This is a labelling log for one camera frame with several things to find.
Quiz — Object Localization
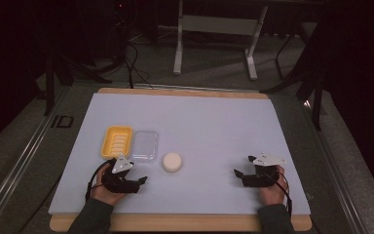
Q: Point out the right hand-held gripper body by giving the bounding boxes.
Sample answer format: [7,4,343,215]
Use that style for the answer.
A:
[242,152,287,189]

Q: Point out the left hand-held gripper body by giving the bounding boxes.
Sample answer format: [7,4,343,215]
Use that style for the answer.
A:
[101,155,142,195]

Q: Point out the person's left hand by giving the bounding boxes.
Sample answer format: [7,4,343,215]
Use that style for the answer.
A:
[90,163,129,207]

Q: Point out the person's right hand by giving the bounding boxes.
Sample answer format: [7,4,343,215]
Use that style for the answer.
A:
[258,164,288,207]

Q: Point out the clear plastic container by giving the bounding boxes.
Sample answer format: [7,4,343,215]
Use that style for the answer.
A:
[130,130,160,164]

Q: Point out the yellow soap dish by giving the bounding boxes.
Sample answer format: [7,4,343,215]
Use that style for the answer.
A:
[100,125,133,160]

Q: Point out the round white soap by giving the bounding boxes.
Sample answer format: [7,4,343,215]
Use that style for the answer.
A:
[162,152,183,174]

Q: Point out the white foam mat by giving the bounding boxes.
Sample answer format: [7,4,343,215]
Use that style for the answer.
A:
[48,92,312,216]

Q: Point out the black stand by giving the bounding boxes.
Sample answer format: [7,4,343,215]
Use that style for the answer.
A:
[43,48,113,117]
[261,19,326,132]

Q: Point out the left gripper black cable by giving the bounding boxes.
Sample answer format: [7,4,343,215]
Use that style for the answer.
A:
[85,158,113,202]

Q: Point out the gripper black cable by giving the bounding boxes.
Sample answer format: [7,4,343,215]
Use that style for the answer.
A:
[85,158,113,202]
[263,169,294,218]

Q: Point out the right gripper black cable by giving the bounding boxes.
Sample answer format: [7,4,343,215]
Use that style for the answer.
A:
[263,169,294,218]

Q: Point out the aluminium rail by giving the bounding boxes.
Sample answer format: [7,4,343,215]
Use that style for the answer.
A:
[0,86,70,234]
[300,100,368,234]

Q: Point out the black floor cables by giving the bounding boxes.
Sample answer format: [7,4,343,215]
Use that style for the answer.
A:
[113,0,154,90]

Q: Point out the white metal desk frame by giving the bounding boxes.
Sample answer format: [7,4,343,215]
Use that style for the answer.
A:
[172,0,269,81]

